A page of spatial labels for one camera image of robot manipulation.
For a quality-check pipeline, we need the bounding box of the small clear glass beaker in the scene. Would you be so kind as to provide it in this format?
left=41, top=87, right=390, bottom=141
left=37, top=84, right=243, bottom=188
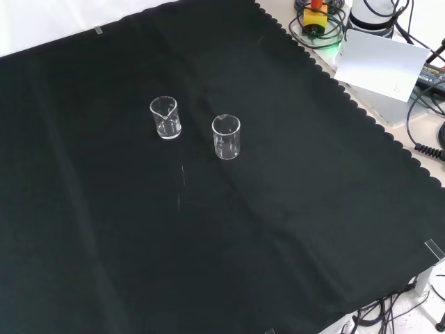
left=211, top=113, right=241, bottom=161
left=149, top=96, right=182, bottom=141

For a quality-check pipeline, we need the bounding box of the black bench cloth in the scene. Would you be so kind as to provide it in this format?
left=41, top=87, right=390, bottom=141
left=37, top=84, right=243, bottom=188
left=0, top=0, right=445, bottom=334

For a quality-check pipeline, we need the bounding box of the yellow stop button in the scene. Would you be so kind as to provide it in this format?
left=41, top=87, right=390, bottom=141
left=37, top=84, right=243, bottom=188
left=302, top=0, right=329, bottom=36

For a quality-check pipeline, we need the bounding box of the pale white board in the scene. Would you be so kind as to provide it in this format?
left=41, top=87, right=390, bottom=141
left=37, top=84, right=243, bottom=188
left=334, top=29, right=431, bottom=103

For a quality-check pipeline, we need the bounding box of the black power adapter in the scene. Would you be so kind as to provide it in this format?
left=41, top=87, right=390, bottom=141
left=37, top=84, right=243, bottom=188
left=416, top=60, right=445, bottom=90

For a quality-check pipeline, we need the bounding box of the green cable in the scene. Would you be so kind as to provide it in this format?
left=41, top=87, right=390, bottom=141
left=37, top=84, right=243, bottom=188
left=288, top=6, right=347, bottom=49

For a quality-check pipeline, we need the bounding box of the black coiled cable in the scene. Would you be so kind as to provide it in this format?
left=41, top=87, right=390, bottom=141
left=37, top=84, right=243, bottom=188
left=405, top=90, right=445, bottom=160

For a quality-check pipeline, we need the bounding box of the black floor cable bundle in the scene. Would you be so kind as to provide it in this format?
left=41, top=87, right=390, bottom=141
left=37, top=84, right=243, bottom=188
left=342, top=276, right=432, bottom=334

